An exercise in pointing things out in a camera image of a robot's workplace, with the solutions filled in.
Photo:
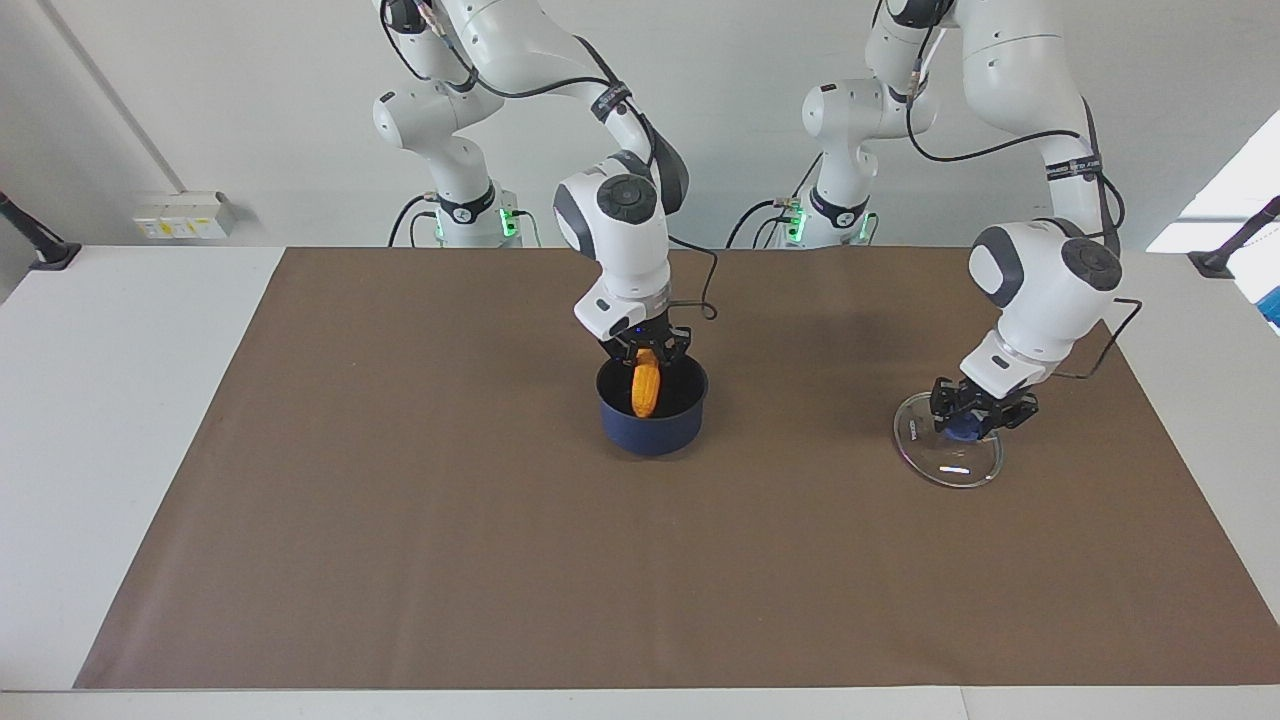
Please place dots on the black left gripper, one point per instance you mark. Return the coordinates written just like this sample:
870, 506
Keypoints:
985, 398

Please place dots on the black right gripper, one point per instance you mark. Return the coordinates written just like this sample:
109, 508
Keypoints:
645, 335

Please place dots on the yellow corn cob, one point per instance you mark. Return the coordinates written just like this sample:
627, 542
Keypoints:
646, 390

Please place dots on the glass lid with blue knob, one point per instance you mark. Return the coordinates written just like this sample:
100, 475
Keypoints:
945, 462

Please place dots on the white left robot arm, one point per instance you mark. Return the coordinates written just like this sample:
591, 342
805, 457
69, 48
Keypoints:
1040, 290

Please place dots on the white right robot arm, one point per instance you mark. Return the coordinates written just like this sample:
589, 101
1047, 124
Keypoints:
630, 250

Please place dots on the dark blue saucepan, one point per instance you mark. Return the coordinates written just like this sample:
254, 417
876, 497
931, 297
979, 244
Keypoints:
650, 435

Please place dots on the brown table mat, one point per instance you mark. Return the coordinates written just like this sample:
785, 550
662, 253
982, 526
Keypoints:
800, 560

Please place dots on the black clamp stand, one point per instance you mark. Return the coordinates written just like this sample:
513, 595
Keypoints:
45, 250
1215, 262

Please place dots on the blue object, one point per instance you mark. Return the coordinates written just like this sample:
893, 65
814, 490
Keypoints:
1273, 305

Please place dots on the white wall socket box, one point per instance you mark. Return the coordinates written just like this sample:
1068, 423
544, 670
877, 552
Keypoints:
185, 215

